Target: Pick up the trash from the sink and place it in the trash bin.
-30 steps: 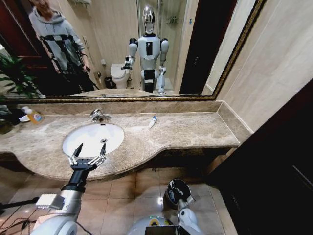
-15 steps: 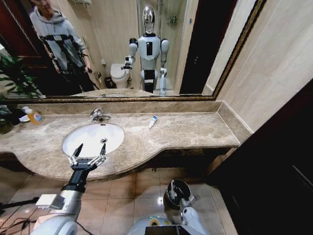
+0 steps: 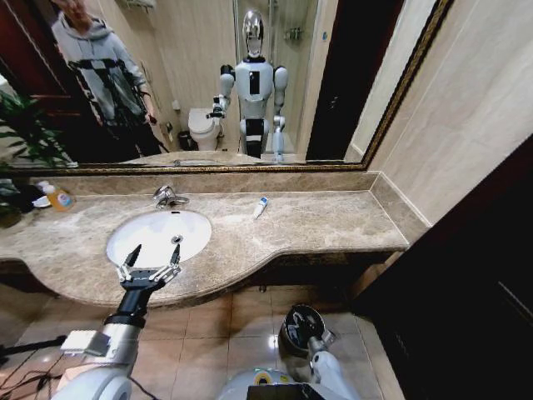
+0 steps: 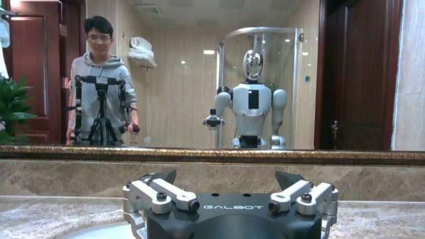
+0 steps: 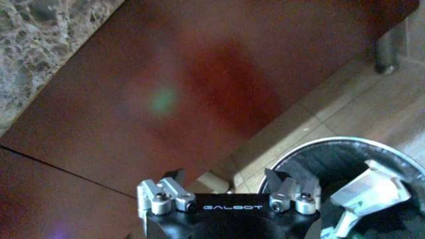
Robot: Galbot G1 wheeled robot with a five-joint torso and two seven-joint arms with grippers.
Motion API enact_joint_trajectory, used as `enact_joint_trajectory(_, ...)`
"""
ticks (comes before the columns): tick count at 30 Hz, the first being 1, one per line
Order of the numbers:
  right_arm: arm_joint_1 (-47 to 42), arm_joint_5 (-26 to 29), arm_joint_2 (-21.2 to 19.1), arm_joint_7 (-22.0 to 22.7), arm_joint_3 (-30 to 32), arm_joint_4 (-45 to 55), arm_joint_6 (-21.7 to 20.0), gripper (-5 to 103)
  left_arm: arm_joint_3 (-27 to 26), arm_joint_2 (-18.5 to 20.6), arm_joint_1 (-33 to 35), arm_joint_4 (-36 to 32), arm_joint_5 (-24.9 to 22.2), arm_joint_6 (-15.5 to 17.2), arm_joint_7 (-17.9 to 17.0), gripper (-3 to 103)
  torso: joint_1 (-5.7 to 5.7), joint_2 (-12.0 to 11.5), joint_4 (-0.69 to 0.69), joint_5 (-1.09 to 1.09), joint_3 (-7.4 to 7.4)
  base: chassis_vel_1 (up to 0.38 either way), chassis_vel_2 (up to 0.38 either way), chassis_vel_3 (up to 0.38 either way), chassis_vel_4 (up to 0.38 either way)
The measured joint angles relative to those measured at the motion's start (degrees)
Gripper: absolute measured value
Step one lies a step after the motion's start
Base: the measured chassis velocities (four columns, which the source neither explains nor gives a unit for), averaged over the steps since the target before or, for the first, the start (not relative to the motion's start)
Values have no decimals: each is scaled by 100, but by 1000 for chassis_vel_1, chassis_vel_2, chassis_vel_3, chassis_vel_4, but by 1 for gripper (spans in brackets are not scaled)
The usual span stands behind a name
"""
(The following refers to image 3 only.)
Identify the person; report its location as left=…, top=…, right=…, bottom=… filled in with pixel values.
left=49, top=8, right=172, bottom=164

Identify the white toothpaste tube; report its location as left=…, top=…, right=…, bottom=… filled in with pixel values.
left=252, top=196, right=271, bottom=221

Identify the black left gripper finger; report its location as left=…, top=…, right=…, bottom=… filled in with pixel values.
left=154, top=243, right=183, bottom=283
left=115, top=244, right=142, bottom=285

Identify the orange soap bottle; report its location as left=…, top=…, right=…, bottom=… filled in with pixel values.
left=42, top=183, right=77, bottom=213

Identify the white toilet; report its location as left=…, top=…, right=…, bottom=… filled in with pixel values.
left=187, top=107, right=225, bottom=153

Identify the small dark container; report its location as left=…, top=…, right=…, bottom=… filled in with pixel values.
left=11, top=182, right=47, bottom=214

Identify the dark wooden door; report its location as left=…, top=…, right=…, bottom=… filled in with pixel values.
left=348, top=132, right=533, bottom=400

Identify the chrome faucet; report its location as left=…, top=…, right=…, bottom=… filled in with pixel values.
left=152, top=184, right=191, bottom=210

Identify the green potted plant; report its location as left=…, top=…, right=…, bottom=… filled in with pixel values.
left=0, top=92, right=79, bottom=228

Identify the black round trash bin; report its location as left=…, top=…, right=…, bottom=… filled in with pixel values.
left=277, top=303, right=332, bottom=364

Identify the gold framed wall mirror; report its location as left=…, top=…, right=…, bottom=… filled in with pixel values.
left=0, top=0, right=456, bottom=177

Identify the white robot front shell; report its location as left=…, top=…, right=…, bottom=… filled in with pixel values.
left=215, top=365, right=334, bottom=400

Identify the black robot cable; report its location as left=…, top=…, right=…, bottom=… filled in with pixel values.
left=0, top=336, right=70, bottom=395

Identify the white oval sink basin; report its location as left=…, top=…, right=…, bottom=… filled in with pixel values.
left=105, top=209, right=214, bottom=268

